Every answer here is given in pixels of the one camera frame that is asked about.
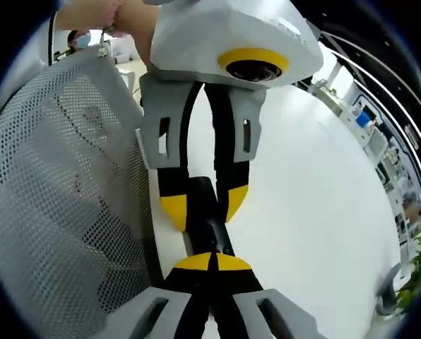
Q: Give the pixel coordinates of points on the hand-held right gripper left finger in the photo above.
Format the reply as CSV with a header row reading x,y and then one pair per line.
x,y
182,293

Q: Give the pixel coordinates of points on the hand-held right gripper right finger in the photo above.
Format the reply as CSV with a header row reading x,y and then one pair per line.
x,y
242,293

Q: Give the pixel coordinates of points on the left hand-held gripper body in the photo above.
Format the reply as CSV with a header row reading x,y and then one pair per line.
x,y
203,39

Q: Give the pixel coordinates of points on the black remote control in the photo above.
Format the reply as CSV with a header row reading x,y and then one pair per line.
x,y
210,233

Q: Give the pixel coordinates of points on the person's left hand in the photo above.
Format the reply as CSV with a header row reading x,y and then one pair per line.
x,y
140,31

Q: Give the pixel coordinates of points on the grey mesh office chair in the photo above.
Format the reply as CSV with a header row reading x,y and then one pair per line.
x,y
55,197

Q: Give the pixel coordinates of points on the blue box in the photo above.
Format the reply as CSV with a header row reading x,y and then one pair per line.
x,y
363,119

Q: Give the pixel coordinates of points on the dark curved object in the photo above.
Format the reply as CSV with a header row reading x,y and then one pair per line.
x,y
390,289

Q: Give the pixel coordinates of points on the green potted plant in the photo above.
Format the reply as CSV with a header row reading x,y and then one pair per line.
x,y
417,272

